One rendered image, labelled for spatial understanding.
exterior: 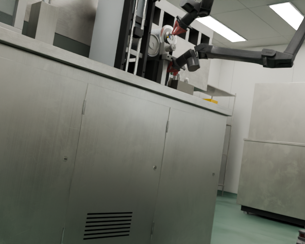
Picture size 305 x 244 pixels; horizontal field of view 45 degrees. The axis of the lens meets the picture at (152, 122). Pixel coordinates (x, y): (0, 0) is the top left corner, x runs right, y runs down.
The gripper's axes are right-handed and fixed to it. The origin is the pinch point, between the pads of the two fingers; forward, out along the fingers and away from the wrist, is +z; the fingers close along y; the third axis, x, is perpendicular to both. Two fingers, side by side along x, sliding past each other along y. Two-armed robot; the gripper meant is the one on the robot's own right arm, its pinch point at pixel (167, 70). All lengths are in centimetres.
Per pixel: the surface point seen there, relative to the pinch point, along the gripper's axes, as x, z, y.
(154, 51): 5.6, -5.2, -14.9
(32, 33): 0, 9, -83
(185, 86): -8.9, -1.5, 11.1
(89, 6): 40, 12, -40
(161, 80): -10.4, -1.5, -10.7
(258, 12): 208, 16, 304
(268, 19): 207, 14, 332
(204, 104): -32.9, -17.1, -2.7
